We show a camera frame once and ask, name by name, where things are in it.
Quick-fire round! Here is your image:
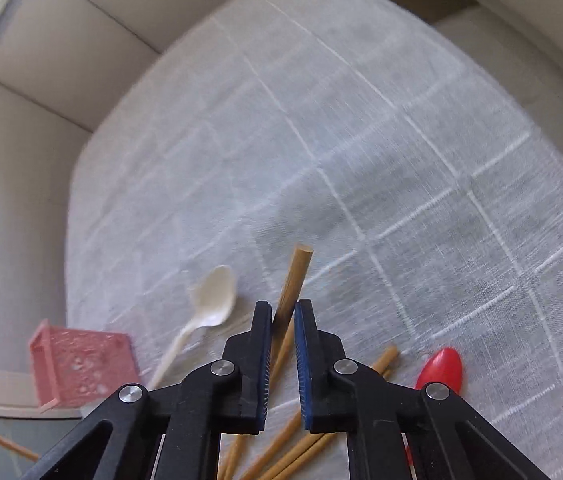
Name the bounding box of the white plastic spoon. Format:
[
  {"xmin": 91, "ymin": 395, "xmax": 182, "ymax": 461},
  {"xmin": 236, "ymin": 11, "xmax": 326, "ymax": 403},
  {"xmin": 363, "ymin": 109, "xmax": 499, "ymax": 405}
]
[{"xmin": 147, "ymin": 266, "xmax": 237, "ymax": 390}]

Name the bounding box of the grey checked tablecloth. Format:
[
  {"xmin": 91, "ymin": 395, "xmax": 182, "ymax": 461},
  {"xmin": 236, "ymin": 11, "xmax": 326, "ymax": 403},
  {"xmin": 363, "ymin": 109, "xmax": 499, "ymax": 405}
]
[{"xmin": 65, "ymin": 0, "xmax": 563, "ymax": 479}]

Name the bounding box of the wooden chopstick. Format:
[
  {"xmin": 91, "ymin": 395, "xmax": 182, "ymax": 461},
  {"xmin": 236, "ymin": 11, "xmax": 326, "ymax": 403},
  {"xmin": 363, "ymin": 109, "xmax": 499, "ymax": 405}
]
[
  {"xmin": 271, "ymin": 244, "xmax": 313, "ymax": 364},
  {"xmin": 276, "ymin": 434, "xmax": 338, "ymax": 480},
  {"xmin": 0, "ymin": 436, "xmax": 40, "ymax": 462},
  {"xmin": 259, "ymin": 368, "xmax": 393, "ymax": 480},
  {"xmin": 218, "ymin": 323, "xmax": 301, "ymax": 479},
  {"xmin": 239, "ymin": 343, "xmax": 401, "ymax": 480}
]

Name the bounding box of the pink perforated utensil basket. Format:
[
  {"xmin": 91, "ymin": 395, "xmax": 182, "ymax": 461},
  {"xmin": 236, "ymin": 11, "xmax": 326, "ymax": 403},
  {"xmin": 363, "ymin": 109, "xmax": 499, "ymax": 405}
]
[{"xmin": 29, "ymin": 320, "xmax": 140, "ymax": 412}]

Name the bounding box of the red plastic spoon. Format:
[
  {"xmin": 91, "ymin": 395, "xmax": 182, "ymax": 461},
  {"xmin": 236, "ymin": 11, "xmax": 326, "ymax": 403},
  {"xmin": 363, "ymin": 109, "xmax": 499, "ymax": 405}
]
[{"xmin": 404, "ymin": 346, "xmax": 465, "ymax": 466}]

